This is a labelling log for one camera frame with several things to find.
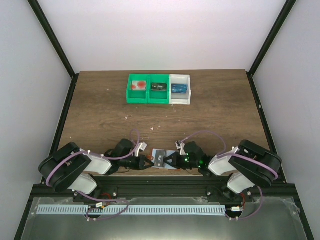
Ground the light blue slotted cable duct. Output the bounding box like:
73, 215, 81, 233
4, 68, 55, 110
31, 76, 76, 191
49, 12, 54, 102
36, 204, 226, 216

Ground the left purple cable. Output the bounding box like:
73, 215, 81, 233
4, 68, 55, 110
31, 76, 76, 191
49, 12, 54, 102
46, 129, 141, 222

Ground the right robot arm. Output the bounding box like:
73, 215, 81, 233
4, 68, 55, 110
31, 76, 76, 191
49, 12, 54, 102
163, 139, 283, 202

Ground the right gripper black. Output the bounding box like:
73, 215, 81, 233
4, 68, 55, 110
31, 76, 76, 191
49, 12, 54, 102
163, 152, 200, 171

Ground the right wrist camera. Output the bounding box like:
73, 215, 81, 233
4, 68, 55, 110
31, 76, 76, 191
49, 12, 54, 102
175, 141, 186, 156

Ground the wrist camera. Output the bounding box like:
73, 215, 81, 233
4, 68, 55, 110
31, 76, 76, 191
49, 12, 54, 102
134, 142, 148, 157
175, 141, 186, 156

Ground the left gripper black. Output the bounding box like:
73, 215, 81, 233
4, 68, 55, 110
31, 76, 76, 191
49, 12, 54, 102
119, 155, 154, 171

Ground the white bin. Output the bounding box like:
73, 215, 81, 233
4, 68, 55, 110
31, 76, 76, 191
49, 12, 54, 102
169, 74, 192, 105

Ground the purple cable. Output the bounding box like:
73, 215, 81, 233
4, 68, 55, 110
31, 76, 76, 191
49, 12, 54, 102
181, 130, 279, 221
46, 129, 141, 222

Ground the black aluminium frame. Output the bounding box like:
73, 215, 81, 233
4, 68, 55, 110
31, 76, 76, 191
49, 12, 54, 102
14, 0, 314, 240

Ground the black vip credit card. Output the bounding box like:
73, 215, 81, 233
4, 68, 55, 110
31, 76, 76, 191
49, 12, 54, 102
152, 149, 167, 168

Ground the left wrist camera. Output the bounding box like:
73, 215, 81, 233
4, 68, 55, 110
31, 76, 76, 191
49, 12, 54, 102
134, 142, 148, 157

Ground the green double bin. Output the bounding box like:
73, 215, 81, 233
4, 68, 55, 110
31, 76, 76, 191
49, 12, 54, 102
126, 73, 170, 105

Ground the red white card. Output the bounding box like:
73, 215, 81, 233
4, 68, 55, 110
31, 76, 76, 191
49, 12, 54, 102
131, 80, 147, 91

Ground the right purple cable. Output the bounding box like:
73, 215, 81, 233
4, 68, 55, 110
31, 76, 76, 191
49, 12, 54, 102
181, 130, 279, 221

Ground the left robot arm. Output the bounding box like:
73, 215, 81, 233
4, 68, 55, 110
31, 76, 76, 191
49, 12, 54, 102
38, 138, 154, 202

